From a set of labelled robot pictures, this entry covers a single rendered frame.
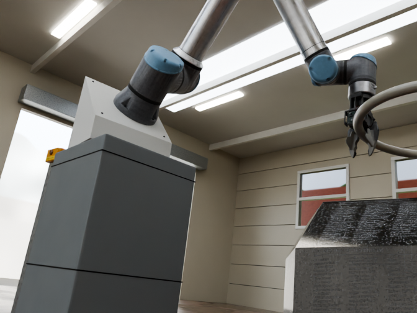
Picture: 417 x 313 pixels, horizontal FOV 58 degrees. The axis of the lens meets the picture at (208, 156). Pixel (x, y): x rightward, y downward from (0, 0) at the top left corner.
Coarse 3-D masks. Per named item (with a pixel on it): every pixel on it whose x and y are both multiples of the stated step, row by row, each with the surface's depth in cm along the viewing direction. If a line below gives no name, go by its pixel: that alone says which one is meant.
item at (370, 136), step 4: (368, 132) 124; (372, 132) 125; (368, 136) 123; (372, 136) 125; (368, 140) 122; (372, 140) 124; (368, 144) 125; (372, 144) 123; (372, 148) 123; (368, 152) 124; (372, 152) 123
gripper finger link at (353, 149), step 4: (352, 132) 129; (352, 136) 129; (356, 136) 129; (348, 140) 127; (352, 140) 129; (356, 140) 129; (348, 144) 127; (352, 144) 129; (356, 144) 129; (352, 148) 128; (356, 148) 129; (352, 152) 128; (352, 156) 127
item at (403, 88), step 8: (392, 88) 102; (400, 88) 100; (408, 88) 98; (416, 88) 97; (376, 96) 106; (384, 96) 103; (392, 96) 102; (368, 104) 109; (376, 104) 107; (360, 112) 113; (368, 112) 113; (360, 120) 117; (360, 128) 122; (360, 136) 126; (376, 144) 131; (384, 144) 132; (392, 152) 133; (400, 152) 133; (408, 152) 133; (416, 152) 132
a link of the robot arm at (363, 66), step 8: (352, 56) 136; (360, 56) 133; (368, 56) 133; (352, 64) 133; (360, 64) 132; (368, 64) 131; (376, 64) 134; (352, 72) 133; (360, 72) 131; (368, 72) 130; (376, 72) 133; (352, 80) 132; (360, 80) 130; (368, 80) 129
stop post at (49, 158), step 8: (48, 152) 224; (56, 152) 218; (48, 160) 221; (48, 168) 222; (48, 176) 219; (40, 200) 216; (40, 208) 213; (32, 232) 210; (32, 240) 207; (24, 264) 205; (24, 272) 202; (16, 296) 199; (16, 304) 197
